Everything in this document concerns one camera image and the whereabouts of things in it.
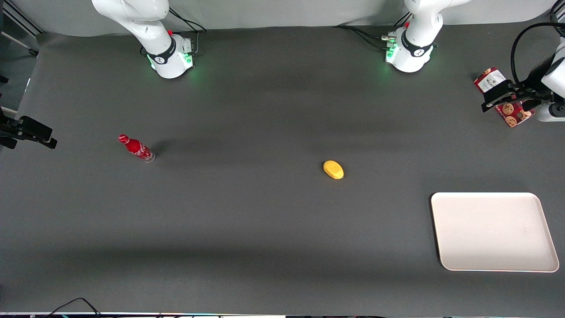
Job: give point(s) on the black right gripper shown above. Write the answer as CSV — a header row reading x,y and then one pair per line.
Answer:
x,y
9,130

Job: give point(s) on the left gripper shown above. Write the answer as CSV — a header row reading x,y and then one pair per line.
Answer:
x,y
534,78

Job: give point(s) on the red cookie box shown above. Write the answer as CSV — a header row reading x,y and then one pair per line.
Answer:
x,y
512,115

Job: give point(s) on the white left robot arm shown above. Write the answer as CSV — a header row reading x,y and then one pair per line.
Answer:
x,y
412,53

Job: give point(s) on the white rectangular tray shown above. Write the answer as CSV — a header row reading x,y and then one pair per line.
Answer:
x,y
492,232

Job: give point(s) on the red cola bottle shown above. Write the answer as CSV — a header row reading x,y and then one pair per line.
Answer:
x,y
137,148

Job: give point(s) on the yellow lemon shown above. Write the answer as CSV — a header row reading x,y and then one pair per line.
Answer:
x,y
333,169

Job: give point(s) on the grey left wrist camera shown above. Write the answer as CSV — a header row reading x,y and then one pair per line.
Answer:
x,y
551,112

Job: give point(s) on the aluminium frame rail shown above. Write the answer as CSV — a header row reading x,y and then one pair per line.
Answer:
x,y
22,17

